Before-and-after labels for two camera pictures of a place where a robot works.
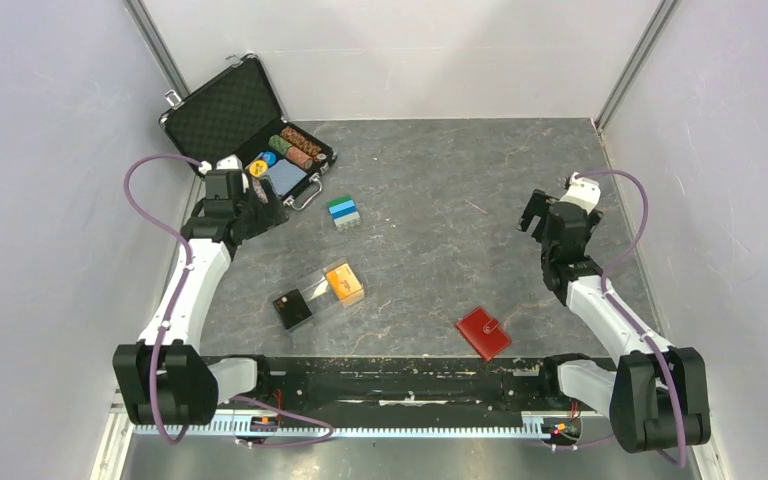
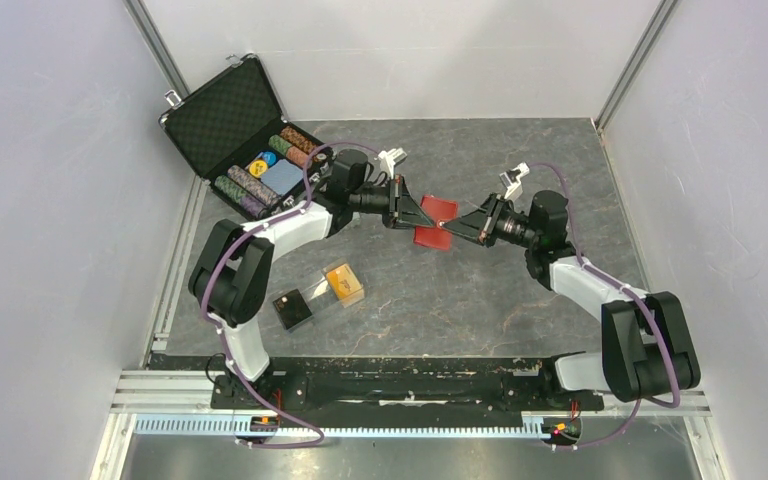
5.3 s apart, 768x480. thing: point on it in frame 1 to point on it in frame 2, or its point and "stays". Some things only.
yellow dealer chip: [257, 167] stays
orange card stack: [344, 281] stays
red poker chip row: [298, 156] stays
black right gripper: [537, 207] to [480, 224]
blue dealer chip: [270, 158] stays
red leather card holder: [484, 333] to [438, 209]
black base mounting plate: [348, 390] stays
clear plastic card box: [334, 288] stays
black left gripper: [268, 216] to [402, 206]
